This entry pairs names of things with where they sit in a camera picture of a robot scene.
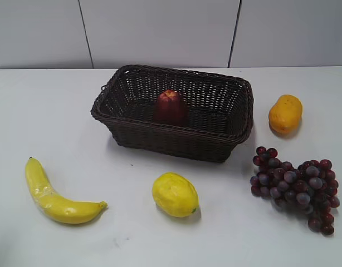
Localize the dark red apple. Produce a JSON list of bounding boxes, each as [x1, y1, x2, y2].
[[154, 90, 187, 126]]

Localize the dark brown wicker basket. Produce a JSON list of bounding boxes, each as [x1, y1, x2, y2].
[[91, 65, 254, 162]]

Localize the yellow lemon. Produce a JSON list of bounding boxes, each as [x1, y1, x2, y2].
[[152, 172, 199, 218]]

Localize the orange mango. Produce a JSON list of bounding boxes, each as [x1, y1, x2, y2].
[[268, 95, 303, 135]]

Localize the yellow banana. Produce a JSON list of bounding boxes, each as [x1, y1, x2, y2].
[[25, 157, 108, 224]]

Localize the purple grape bunch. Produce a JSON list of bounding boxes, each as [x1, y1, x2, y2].
[[250, 146, 340, 236]]

